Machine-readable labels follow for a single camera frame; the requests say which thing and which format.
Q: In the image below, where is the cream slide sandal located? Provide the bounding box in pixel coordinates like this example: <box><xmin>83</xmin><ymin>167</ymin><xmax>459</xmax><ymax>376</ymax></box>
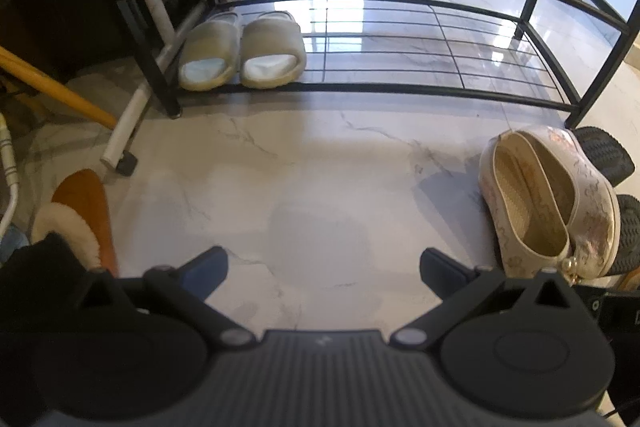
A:
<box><xmin>239</xmin><ymin>11</ymin><xmax>308</xmax><ymax>90</ymax></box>
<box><xmin>177</xmin><ymin>11</ymin><xmax>242</xmax><ymax>92</ymax></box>

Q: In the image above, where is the embroidered cream shoe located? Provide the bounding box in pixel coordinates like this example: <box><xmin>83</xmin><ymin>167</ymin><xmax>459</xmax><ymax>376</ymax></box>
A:
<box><xmin>479</xmin><ymin>129</ymin><xmax>575</xmax><ymax>279</ymax></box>
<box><xmin>542</xmin><ymin>126</ymin><xmax>622</xmax><ymax>282</ymax></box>

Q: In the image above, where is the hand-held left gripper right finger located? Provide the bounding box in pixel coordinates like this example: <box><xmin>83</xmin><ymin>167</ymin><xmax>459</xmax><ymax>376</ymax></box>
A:
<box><xmin>389</xmin><ymin>248</ymin><xmax>577</xmax><ymax>351</ymax></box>

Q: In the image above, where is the white metal tube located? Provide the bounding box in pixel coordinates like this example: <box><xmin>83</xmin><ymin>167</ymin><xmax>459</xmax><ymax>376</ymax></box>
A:
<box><xmin>101</xmin><ymin>0</ymin><xmax>208</xmax><ymax>170</ymax></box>

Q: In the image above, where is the white wire rack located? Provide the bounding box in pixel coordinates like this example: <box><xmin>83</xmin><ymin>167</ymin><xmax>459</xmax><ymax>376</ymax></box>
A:
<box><xmin>0</xmin><ymin>111</ymin><xmax>22</xmax><ymax>235</ymax></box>

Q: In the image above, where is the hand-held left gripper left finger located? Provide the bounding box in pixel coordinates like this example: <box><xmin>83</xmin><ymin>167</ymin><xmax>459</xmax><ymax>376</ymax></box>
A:
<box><xmin>75</xmin><ymin>246</ymin><xmax>259</xmax><ymax>350</ymax></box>

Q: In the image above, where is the black rubber foot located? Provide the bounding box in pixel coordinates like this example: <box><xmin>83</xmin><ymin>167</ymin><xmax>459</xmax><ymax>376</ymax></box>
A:
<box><xmin>114</xmin><ymin>151</ymin><xmax>139</xmax><ymax>178</ymax></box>

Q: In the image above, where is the person's black fleece trouser leg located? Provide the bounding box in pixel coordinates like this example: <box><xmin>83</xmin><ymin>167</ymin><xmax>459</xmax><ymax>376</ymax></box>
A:
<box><xmin>0</xmin><ymin>231</ymin><xmax>123</xmax><ymax>388</ymax></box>

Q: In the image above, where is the orange fur-lined slipper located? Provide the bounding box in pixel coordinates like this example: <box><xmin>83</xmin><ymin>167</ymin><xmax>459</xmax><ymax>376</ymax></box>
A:
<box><xmin>31</xmin><ymin>168</ymin><xmax>120</xmax><ymax>279</ymax></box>

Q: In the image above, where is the yellow wooden chair leg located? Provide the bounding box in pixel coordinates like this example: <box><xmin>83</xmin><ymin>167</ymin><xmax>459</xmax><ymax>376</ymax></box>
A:
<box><xmin>0</xmin><ymin>46</ymin><xmax>118</xmax><ymax>128</ymax></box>

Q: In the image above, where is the dark grey shoe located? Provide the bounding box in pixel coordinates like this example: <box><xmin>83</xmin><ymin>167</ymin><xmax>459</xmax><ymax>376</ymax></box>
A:
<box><xmin>574</xmin><ymin>126</ymin><xmax>637</xmax><ymax>188</ymax></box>
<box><xmin>607</xmin><ymin>193</ymin><xmax>640</xmax><ymax>277</ymax></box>

